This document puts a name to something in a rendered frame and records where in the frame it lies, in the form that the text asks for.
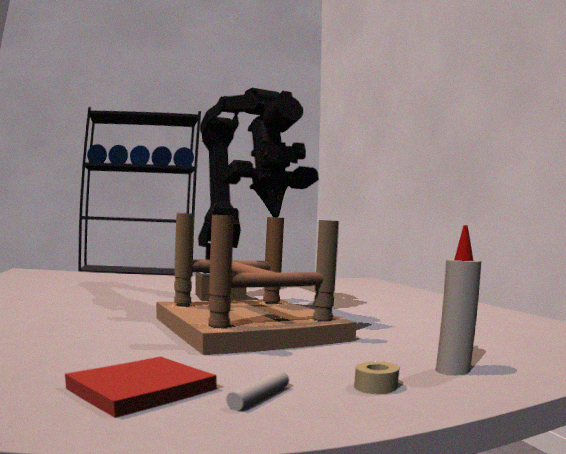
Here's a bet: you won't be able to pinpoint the tan short hollow cylinder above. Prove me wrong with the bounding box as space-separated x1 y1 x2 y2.
354 361 400 394

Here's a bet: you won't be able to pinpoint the brown wooden stool seat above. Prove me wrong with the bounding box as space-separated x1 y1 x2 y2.
156 299 357 355

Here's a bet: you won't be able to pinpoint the brown wooden stool legs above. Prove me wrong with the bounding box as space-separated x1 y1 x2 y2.
174 213 339 328

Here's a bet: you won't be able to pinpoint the red flat block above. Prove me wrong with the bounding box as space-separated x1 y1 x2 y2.
65 357 217 418

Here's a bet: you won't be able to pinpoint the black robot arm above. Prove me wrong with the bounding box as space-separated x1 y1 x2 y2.
198 88 306 260

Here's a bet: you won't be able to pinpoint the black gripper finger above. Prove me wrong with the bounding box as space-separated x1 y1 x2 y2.
274 177 295 217
250 176 277 217

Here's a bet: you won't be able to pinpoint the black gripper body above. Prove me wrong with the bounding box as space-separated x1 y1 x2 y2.
222 137 319 189

